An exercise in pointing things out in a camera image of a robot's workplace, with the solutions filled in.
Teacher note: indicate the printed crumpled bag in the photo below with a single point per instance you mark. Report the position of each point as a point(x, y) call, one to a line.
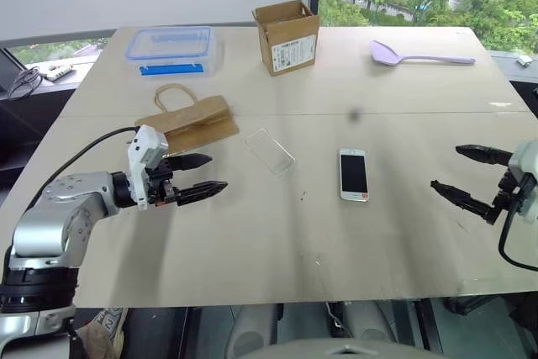
point(103, 329)

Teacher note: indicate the clear plastic phone case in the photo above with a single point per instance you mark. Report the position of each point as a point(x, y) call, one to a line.
point(271, 153)

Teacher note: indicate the open brown cardboard box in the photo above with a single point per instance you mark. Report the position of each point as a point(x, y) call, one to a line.
point(290, 45)

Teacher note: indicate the white smartphone with black screen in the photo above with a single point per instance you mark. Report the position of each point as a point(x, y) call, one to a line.
point(354, 174)

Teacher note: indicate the white power strip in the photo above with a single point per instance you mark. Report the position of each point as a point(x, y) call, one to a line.
point(59, 72)

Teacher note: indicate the black table leg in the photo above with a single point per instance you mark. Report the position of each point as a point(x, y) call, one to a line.
point(428, 325)

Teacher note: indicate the small white device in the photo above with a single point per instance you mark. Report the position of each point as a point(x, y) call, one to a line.
point(523, 61)

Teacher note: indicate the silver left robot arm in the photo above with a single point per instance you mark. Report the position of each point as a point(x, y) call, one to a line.
point(50, 216)

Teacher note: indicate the clear container with blue lid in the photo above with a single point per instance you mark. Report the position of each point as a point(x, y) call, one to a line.
point(172, 50)

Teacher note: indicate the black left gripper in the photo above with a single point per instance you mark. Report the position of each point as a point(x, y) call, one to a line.
point(159, 184)

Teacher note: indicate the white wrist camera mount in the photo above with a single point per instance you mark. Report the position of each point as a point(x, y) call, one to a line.
point(527, 165)
point(143, 146)

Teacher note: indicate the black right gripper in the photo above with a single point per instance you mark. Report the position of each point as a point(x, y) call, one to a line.
point(510, 191)

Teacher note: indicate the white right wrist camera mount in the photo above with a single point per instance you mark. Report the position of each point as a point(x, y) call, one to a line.
point(527, 165)

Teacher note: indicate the lilac plastic spatula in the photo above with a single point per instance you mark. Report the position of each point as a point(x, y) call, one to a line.
point(384, 54)

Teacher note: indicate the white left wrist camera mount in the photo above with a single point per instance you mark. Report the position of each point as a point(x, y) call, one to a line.
point(143, 146)

